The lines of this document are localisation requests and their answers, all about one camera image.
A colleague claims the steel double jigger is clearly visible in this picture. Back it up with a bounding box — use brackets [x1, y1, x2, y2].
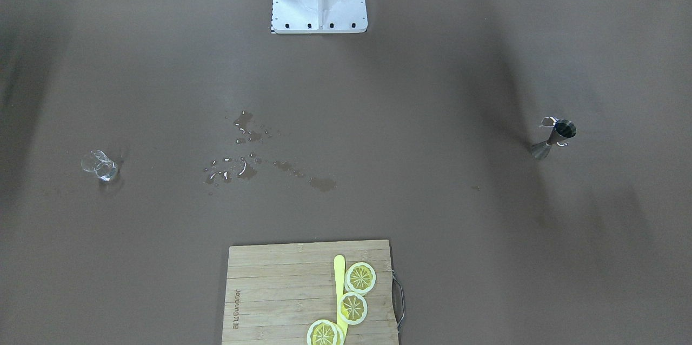
[530, 116, 577, 160]

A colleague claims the clear glass beaker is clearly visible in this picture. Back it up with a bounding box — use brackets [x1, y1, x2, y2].
[80, 150, 119, 182]

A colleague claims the yellow plastic knife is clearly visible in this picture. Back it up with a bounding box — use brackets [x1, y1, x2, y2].
[333, 255, 348, 344]

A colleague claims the lemon slice far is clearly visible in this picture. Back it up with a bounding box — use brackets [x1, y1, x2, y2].
[344, 262, 377, 296]

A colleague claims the lemon slice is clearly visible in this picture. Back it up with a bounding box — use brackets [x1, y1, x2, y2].
[305, 320, 344, 345]
[336, 291, 369, 326]
[344, 262, 377, 296]

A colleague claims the lemon slice middle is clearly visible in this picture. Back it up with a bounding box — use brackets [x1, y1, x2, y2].
[336, 291, 369, 326]

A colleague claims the bamboo cutting board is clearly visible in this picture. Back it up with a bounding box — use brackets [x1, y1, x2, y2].
[221, 240, 400, 344]

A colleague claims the lemon slice near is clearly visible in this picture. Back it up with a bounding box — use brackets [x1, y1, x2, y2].
[305, 320, 344, 345]

